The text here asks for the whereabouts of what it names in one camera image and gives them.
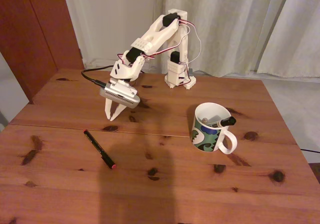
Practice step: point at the black pen red end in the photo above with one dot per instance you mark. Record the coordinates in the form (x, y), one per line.
(100, 150)

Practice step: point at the white marker black cap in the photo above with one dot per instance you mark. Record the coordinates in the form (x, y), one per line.
(226, 122)

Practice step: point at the white controller board case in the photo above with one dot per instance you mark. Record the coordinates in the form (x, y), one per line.
(168, 82)

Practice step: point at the white mug green blue pattern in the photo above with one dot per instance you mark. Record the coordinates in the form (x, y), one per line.
(207, 139)

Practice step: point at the brown wooden cabinet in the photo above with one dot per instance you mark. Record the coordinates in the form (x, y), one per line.
(30, 34)

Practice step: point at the silver camera box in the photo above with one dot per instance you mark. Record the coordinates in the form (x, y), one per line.
(120, 97)

